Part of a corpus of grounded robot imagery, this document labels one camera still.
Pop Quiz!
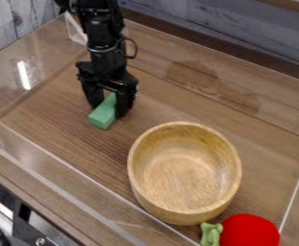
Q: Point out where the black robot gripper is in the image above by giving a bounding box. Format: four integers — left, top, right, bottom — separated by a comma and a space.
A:
76, 47, 138, 118

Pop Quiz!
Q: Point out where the green rectangular block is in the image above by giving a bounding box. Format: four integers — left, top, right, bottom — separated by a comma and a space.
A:
86, 92, 116, 130

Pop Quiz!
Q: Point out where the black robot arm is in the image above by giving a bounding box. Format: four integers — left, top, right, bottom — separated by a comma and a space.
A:
53, 0, 138, 117

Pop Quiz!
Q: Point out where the brown wooden bowl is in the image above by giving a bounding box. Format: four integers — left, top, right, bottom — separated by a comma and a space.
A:
126, 121, 241, 226

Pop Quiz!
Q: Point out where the small green toy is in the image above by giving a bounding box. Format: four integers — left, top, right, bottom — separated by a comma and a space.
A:
200, 222, 223, 246

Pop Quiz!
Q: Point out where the red round plush toy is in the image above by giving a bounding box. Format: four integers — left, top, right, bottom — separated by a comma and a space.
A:
219, 214, 280, 246

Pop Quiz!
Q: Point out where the clear acrylic corner bracket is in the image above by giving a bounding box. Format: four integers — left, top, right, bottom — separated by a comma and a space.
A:
64, 12, 86, 45

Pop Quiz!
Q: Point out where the clear acrylic enclosure wall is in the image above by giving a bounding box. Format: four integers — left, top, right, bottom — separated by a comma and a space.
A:
0, 122, 199, 246

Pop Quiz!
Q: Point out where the black metal table bracket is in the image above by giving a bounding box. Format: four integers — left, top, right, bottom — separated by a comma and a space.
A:
12, 201, 57, 246

